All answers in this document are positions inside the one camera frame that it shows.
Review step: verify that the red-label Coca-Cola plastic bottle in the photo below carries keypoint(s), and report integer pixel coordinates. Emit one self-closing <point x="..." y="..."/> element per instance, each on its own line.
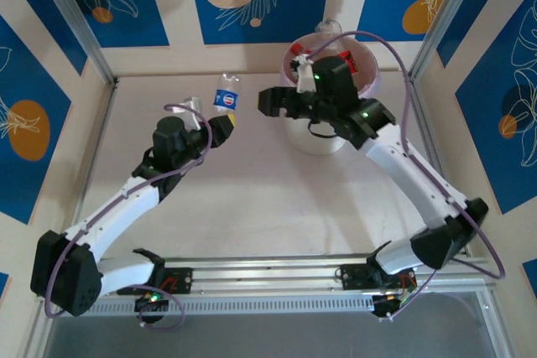
<point x="298" y="48"/>
<point x="348" y="62"/>

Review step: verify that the blue-label Pepsi plastic bottle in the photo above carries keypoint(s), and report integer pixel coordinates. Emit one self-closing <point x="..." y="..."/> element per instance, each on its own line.
<point x="225" y="98"/>

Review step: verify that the clear unlabelled plastic bottle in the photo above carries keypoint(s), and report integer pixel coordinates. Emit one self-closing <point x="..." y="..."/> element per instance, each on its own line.
<point x="328" y="27"/>

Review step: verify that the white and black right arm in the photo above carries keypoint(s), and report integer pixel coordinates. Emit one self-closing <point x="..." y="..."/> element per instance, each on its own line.
<point x="411" y="182"/>

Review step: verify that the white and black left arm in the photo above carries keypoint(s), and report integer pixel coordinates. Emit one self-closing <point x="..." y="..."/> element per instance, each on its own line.
<point x="113" y="215"/>

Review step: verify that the round white plastic bin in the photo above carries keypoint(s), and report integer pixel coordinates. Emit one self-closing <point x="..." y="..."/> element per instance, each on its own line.
<point x="319" y="140"/>

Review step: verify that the black electronics module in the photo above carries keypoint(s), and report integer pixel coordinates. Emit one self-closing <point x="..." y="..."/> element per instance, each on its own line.
<point x="390" y="305"/>
<point x="151" y="299"/>

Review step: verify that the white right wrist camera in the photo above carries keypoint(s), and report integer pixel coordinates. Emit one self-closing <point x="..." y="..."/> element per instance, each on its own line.
<point x="304" y="75"/>

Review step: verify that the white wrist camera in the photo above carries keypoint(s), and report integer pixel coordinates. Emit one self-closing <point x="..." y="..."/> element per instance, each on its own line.
<point x="304" y="75"/>
<point x="193" y="104"/>

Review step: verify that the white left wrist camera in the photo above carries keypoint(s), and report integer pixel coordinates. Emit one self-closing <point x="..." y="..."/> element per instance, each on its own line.
<point x="193" y="104"/>

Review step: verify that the aluminium frame side rail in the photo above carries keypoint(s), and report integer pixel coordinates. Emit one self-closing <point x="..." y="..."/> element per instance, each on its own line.
<point x="98" y="136"/>
<point x="430" y="140"/>

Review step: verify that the aluminium frame post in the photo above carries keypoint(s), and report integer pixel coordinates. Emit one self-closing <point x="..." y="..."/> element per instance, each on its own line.
<point x="73" y="18"/>
<point x="455" y="18"/>

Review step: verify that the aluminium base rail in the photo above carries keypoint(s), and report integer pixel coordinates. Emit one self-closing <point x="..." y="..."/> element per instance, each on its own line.
<point x="268" y="274"/>

